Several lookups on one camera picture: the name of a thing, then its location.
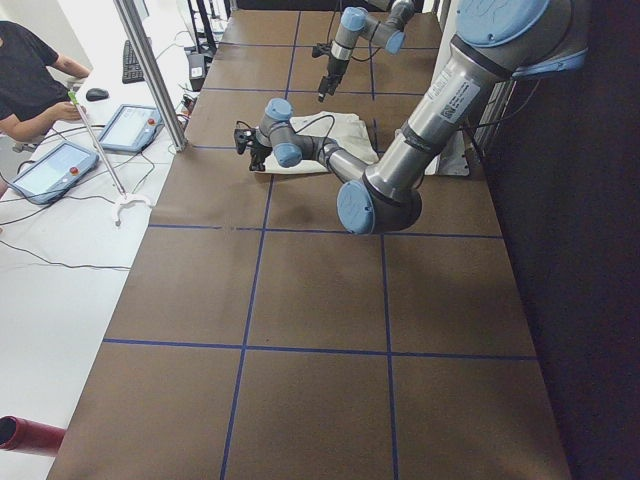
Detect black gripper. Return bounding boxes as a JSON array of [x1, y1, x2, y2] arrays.
[[318, 56, 347, 102], [249, 132, 271, 171]]

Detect black keyboard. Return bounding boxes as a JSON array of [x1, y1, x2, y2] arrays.
[[121, 40, 144, 84]]

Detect aluminium frame post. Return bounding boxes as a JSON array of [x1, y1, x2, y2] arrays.
[[114, 0, 187, 152]]

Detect black power adapter box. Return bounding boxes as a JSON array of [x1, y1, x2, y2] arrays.
[[187, 52, 207, 92]]

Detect far blue teach pendant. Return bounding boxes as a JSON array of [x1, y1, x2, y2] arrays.
[[98, 104, 163, 154]]

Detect cream long-sleeve printed shirt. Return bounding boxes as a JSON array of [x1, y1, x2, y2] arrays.
[[252, 111, 378, 174]]

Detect black pendant cable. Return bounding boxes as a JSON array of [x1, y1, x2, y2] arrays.
[[0, 115, 157, 273]]

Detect white reacher grabber stick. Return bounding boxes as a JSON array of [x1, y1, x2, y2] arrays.
[[67, 90, 153, 227]]

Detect near blue teach pendant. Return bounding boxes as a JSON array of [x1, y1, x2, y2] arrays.
[[9, 141, 99, 205]]

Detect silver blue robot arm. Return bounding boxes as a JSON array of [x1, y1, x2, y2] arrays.
[[312, 0, 415, 102], [234, 1, 591, 234]]

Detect white camera mast with base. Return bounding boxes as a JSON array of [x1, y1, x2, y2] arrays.
[[425, 0, 472, 179]]

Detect red cylinder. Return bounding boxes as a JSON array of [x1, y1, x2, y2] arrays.
[[1, 416, 66, 457]]

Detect blue teach pendant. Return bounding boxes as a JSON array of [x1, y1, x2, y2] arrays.
[[98, 104, 163, 154], [9, 141, 99, 205]]

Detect person in black shirt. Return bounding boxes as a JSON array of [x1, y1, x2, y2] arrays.
[[1, 20, 90, 143]]

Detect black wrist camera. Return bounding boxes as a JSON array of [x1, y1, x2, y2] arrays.
[[311, 43, 331, 58], [234, 120, 255, 155]]

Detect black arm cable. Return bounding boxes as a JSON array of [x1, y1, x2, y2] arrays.
[[324, 0, 386, 63], [234, 113, 337, 151]]

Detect black computer mouse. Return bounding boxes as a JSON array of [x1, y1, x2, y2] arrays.
[[85, 88, 109, 102]]

